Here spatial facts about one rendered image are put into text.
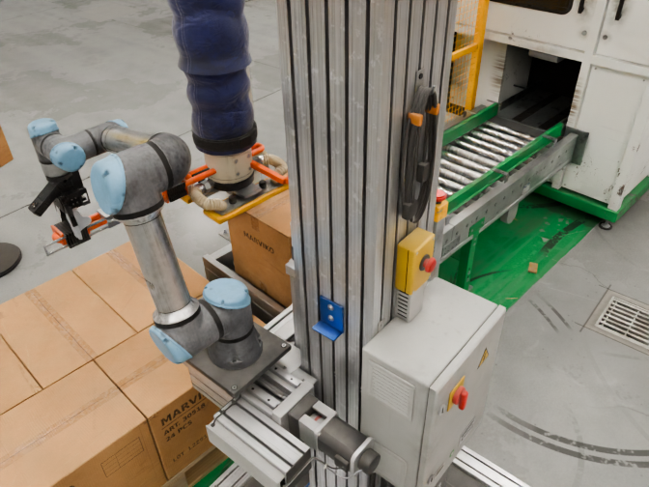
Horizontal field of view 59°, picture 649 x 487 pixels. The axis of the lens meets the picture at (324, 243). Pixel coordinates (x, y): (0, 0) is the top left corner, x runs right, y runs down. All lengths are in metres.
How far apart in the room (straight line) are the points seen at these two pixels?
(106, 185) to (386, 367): 0.73
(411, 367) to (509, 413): 1.59
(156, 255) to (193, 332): 0.22
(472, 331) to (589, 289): 2.26
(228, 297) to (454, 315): 0.57
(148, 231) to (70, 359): 1.26
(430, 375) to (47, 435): 1.43
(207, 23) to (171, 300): 0.85
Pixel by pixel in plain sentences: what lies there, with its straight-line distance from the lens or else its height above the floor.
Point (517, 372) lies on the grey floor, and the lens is 3.08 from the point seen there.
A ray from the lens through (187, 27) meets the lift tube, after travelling 1.87.
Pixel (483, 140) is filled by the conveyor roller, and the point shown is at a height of 0.52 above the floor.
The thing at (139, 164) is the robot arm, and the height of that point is 1.66.
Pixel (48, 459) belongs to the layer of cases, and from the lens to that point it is 2.24.
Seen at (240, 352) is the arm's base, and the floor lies 1.09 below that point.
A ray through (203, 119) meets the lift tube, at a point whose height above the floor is 1.44.
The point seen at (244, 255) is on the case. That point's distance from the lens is 2.55.
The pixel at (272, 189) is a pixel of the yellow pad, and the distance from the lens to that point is 2.16.
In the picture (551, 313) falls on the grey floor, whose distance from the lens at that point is 3.44.
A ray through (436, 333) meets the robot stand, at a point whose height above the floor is 1.23.
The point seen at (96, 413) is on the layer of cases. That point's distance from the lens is 2.30.
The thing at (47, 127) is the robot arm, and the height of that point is 1.59.
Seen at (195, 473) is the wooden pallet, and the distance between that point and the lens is 2.68.
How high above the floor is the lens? 2.25
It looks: 37 degrees down
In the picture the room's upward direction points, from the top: 2 degrees counter-clockwise
